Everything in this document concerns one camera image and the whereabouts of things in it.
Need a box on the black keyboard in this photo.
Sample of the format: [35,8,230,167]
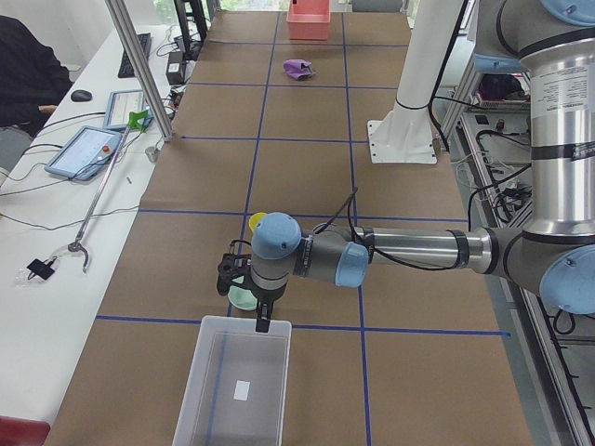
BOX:
[117,33,152,79]

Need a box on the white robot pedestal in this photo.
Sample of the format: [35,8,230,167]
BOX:
[367,0,467,164]

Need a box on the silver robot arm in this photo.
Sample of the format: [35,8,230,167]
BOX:
[245,1,594,332]

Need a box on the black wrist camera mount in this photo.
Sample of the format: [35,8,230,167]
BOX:
[216,239,254,296]

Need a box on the small metal cylinder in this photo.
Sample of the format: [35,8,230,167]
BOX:
[145,147,158,163]

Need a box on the pink plastic bin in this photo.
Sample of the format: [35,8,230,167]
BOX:
[286,0,331,41]

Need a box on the black computer mouse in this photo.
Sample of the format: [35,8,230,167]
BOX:
[70,89,93,102]

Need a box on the black power adapter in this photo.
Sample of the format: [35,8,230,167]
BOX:
[165,51,187,85]

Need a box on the near blue teach pendant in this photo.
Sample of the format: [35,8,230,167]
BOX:
[45,126,122,181]

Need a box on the aluminium frame post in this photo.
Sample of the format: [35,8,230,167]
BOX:
[105,0,174,142]

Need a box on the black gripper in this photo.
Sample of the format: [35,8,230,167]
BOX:
[251,285,282,333]

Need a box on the purple crumpled cloth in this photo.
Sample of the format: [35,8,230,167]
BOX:
[283,59,316,82]

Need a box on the mint green bowl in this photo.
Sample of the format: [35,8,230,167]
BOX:
[228,286,258,311]

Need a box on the far blue teach pendant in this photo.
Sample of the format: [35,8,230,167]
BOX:
[103,89,152,131]

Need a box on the clear plastic storage box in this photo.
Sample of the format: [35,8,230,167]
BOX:
[173,316,292,445]

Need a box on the reacher grabber tool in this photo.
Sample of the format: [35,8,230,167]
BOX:
[67,109,149,273]

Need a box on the yellow plastic cup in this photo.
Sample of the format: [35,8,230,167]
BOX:
[248,212,267,232]

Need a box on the seated person in black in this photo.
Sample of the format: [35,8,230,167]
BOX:
[1,16,73,137]

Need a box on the blue teach pendant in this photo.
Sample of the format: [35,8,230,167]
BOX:
[103,89,152,131]
[45,126,122,181]

